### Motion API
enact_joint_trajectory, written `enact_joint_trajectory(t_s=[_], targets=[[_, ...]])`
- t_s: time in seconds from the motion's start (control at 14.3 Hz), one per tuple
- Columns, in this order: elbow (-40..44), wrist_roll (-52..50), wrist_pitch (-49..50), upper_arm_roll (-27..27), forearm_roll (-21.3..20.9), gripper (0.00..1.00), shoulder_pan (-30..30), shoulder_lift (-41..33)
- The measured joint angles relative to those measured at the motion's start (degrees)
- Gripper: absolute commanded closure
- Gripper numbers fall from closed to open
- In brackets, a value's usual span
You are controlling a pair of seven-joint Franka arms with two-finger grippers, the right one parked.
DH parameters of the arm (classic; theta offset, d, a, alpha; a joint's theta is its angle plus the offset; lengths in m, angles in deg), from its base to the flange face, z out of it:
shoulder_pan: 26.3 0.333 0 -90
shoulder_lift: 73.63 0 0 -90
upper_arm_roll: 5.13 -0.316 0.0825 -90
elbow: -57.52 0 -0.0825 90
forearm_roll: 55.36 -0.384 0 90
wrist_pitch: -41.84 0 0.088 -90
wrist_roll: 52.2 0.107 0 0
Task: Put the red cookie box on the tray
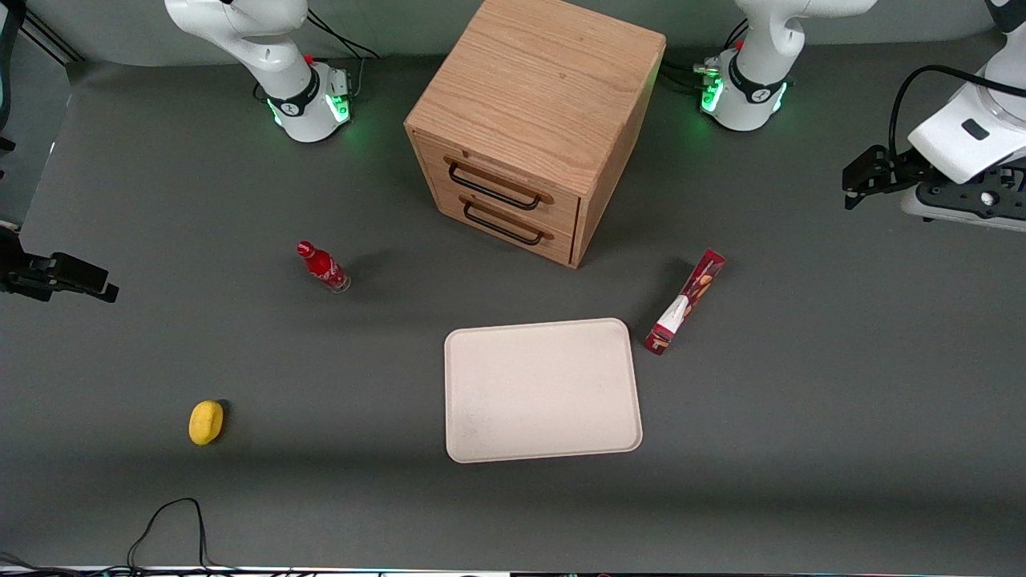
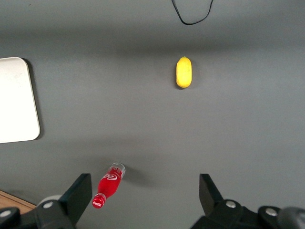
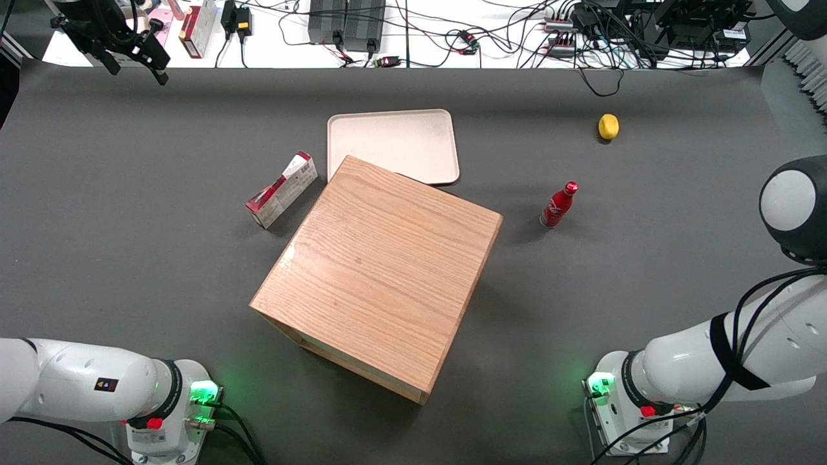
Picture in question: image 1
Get black looped table cable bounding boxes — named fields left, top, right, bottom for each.
left=127, top=498, right=211, bottom=571

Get beige plastic tray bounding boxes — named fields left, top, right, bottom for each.
left=443, top=318, right=644, bottom=465

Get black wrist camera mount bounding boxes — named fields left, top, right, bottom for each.
left=916, top=163, right=1026, bottom=219

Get black cable bundle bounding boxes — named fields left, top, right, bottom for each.
left=0, top=551, right=378, bottom=577

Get red cookie box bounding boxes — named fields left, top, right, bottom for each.
left=644, top=248, right=726, bottom=356

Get yellow lemon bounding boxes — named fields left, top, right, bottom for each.
left=188, top=400, right=225, bottom=446

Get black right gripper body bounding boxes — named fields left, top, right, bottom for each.
left=0, top=231, right=55, bottom=302

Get black wire drawer handle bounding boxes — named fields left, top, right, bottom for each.
left=443, top=155, right=555, bottom=212
left=458, top=196, right=555, bottom=247

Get black frame pole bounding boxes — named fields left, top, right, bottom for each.
left=18, top=10, right=86, bottom=65

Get black left base cables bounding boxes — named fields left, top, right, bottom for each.
left=660, top=19, right=750, bottom=93

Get black base cables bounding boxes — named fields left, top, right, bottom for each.
left=660, top=19, right=750, bottom=93
left=305, top=10, right=381, bottom=99

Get black right base cables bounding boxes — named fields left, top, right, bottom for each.
left=305, top=10, right=381, bottom=99

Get wooden drawer front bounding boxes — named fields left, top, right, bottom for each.
left=431, top=178, right=577, bottom=266
left=414, top=131, right=582, bottom=238

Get wooden drawer cabinet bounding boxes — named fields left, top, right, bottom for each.
left=404, top=0, right=667, bottom=269

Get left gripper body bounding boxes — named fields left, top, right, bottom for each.
left=882, top=149, right=1026, bottom=234

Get red cola bottle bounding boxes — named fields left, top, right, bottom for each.
left=296, top=240, right=352, bottom=294

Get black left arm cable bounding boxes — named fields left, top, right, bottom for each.
left=888, top=65, right=988, bottom=161

